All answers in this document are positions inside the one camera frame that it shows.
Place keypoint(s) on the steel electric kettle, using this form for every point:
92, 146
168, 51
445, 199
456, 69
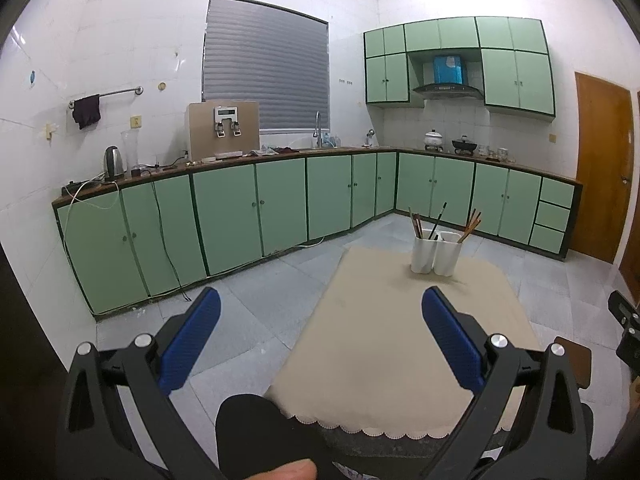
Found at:
113, 162

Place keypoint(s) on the black power strip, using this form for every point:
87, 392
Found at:
75, 187

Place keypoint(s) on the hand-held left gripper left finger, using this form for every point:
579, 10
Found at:
192, 340

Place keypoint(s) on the metal towel rail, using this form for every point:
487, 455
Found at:
120, 92

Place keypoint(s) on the wooden door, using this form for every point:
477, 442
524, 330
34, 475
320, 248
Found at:
631, 220
600, 160

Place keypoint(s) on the white cooking pot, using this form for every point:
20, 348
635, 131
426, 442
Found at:
433, 140

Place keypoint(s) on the dark hanging towel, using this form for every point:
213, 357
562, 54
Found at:
86, 111

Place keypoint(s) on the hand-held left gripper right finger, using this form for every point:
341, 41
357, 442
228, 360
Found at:
450, 335

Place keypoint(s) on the clear glass pitcher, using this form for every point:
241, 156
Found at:
130, 150

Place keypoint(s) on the brown wooden stool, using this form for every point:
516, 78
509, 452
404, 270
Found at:
580, 365

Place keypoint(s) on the person's leg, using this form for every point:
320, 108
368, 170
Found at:
586, 430
250, 430

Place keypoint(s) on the person's left leg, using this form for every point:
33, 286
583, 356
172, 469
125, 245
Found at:
250, 430

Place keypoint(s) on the green kitchen cabinets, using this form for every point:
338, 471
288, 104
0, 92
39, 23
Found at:
515, 70
225, 210

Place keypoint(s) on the person's left hand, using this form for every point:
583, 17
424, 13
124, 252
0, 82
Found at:
287, 472

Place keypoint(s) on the plain beige wooden chopstick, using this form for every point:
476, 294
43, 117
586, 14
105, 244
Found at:
474, 224

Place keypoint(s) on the kitchen faucet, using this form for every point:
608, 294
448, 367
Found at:
317, 130

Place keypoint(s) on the grey window blind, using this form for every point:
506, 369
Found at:
265, 65

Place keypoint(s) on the glass jars on counter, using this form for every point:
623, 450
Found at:
492, 151

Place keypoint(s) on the range hood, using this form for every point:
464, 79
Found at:
447, 91

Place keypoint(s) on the person's right leg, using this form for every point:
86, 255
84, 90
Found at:
586, 430

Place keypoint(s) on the light wooden chopstick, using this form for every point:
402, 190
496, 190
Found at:
470, 222

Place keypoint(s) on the green upper kitchen cabinets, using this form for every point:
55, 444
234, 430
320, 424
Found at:
515, 70

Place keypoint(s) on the green lower kitchen cabinets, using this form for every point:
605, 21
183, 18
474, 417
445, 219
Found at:
225, 210

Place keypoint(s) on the brown water dispenser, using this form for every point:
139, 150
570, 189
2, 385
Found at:
200, 130

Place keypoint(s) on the dark red chopstick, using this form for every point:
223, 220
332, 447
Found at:
412, 217

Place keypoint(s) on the white double utensil holder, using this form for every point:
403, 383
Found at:
445, 257

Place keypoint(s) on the black wok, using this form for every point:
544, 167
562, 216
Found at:
463, 145

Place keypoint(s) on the beige tablecloth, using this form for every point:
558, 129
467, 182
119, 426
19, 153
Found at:
380, 320

